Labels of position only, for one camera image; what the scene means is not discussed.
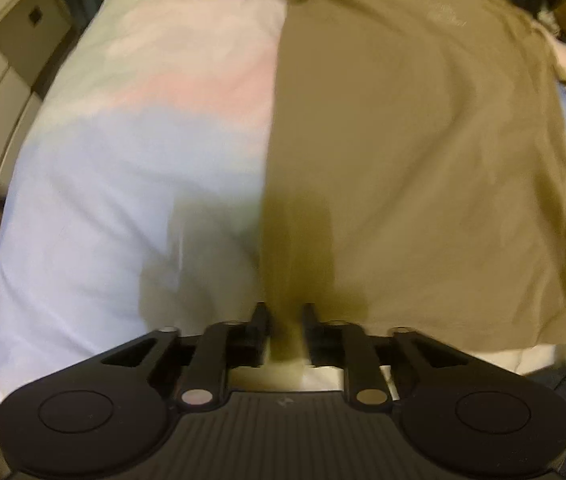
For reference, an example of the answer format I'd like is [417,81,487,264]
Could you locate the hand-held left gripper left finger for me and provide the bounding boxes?
[100,302,271,409]

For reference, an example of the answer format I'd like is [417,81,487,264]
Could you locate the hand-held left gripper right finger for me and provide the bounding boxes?
[301,302,469,409]

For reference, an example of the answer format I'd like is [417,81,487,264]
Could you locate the khaki t-shirt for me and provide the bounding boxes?
[198,0,566,366]

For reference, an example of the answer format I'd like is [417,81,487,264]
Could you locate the pastel tie-dye bed sheet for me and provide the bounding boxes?
[0,0,566,403]

